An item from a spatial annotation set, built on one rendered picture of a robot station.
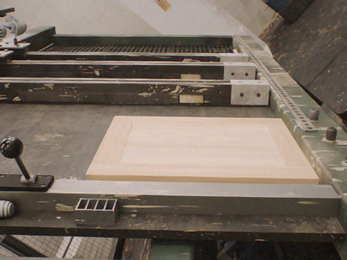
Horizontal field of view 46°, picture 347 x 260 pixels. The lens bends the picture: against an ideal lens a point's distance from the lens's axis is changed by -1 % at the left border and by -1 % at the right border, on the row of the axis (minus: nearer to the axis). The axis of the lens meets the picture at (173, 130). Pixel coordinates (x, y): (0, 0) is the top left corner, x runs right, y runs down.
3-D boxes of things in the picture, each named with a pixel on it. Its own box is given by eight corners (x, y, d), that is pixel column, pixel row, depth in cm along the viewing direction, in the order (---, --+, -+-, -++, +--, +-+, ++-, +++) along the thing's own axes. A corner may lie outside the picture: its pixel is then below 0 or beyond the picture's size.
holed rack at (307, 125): (316, 131, 100) (317, 129, 100) (304, 131, 101) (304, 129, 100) (238, 35, 254) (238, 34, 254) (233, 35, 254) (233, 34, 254)
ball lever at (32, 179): (38, 192, 76) (16, 150, 66) (18, 192, 76) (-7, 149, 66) (43, 175, 79) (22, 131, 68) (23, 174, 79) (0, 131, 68)
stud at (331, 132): (337, 141, 95) (339, 129, 94) (326, 141, 95) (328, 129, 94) (333, 137, 97) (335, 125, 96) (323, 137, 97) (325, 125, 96)
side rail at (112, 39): (231, 54, 251) (232, 37, 247) (53, 53, 254) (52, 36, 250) (230, 52, 258) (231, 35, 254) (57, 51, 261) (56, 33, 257)
